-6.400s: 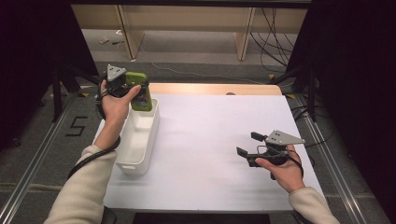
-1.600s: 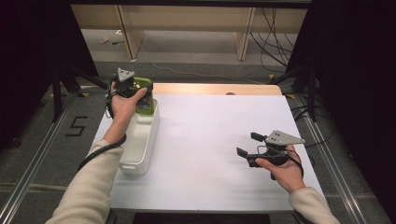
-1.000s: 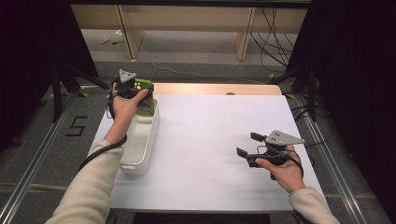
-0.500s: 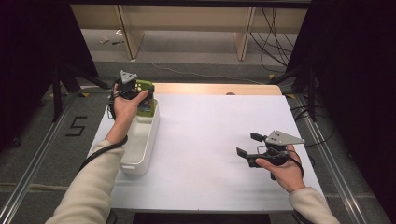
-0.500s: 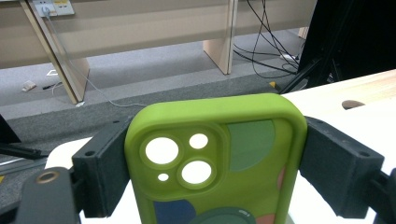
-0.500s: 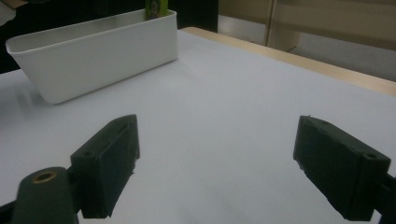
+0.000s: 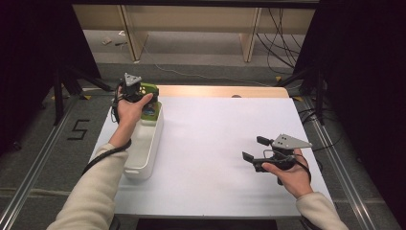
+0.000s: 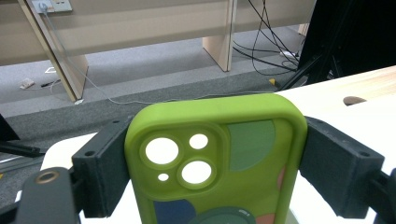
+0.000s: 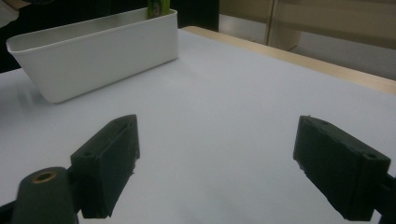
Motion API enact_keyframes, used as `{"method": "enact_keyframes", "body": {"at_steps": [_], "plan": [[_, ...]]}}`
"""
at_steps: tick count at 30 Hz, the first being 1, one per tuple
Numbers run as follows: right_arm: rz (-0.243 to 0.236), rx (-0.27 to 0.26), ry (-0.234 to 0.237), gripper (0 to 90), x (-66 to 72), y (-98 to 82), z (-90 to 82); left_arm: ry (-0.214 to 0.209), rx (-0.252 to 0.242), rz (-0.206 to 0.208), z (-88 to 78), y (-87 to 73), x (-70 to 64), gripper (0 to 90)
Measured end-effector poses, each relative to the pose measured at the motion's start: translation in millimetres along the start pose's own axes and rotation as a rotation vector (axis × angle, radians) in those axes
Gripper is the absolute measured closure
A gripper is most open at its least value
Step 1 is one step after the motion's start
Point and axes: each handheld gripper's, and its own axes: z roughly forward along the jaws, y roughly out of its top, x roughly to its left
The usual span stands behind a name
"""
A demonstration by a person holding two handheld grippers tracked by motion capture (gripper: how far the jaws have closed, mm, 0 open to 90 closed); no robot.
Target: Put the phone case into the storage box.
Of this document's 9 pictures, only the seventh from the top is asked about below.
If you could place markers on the beige wooden desk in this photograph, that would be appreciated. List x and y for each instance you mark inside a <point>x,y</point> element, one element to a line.
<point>191,19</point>

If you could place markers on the person's left hand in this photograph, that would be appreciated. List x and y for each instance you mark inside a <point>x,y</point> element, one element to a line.
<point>129,111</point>

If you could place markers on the green cartoon phone case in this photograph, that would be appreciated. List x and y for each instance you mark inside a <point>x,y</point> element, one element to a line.
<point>150,111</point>

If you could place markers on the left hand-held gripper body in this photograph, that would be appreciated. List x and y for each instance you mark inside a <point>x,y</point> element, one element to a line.
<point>130,89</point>

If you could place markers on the aluminium floor rail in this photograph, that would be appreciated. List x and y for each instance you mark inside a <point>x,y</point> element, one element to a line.
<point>35,172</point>
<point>338,166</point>

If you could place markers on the small white floor object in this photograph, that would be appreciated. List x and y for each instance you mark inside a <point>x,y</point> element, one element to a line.
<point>106,41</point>

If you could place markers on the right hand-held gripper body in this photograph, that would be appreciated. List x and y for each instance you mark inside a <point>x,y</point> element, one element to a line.
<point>284,156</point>

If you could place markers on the black curtain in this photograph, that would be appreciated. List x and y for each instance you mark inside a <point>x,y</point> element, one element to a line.
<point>32,57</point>
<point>357,64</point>

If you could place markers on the small black floor object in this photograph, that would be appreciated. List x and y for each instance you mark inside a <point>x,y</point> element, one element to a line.
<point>121,43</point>

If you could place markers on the person's right hand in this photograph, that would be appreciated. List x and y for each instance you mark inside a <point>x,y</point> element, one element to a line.
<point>297,182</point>

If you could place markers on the black metal stand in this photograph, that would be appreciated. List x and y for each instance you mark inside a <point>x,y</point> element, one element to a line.
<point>319,96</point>
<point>58,96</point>

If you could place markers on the white plastic storage bin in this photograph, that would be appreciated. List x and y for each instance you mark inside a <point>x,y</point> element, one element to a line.
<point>143,150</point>

